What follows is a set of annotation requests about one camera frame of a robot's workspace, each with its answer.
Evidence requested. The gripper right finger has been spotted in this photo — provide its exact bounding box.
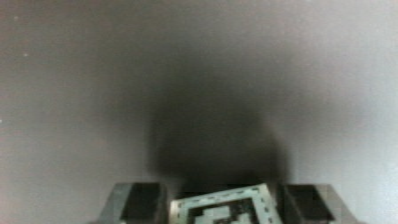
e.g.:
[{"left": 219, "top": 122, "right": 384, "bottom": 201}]
[{"left": 278, "top": 184, "right": 360, "bottom": 224}]

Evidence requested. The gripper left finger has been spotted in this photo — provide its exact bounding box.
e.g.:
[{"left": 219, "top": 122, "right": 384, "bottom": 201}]
[{"left": 95, "top": 182, "right": 169, "bottom": 224}]

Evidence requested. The white tagged cube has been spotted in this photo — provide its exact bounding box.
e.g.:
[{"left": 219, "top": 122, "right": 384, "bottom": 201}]
[{"left": 169, "top": 184, "right": 283, "bottom": 224}]

